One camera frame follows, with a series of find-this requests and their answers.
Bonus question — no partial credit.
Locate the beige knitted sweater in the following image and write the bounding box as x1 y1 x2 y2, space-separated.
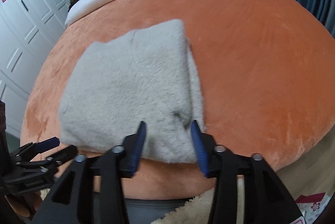
58 19 203 163

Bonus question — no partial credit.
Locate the pink floral box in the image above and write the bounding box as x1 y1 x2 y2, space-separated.
295 193 329 223

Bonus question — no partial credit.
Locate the cream fluffy rug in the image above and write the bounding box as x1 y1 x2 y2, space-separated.
152 188 214 224

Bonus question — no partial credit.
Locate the orange velvet bed cover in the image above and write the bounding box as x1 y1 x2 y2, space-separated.
21 0 334 198

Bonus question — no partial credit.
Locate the white wardrobe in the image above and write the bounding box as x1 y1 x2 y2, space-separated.
1 0 69 137

